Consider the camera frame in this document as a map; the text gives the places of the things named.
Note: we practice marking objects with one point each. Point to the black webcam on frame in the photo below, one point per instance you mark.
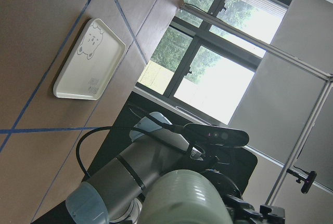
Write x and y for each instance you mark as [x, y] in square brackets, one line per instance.
[308, 181]

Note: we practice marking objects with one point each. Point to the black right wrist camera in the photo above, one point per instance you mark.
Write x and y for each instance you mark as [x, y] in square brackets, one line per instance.
[215, 135]

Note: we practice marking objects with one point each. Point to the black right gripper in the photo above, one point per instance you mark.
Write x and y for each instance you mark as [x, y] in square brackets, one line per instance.
[239, 210]

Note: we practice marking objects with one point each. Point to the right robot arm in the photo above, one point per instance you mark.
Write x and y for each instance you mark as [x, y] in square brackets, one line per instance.
[168, 175]

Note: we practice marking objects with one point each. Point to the white bear tray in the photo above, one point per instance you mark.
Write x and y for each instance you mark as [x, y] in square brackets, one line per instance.
[91, 64]

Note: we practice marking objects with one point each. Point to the aluminium frame post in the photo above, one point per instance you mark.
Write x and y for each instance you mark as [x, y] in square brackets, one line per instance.
[268, 47]

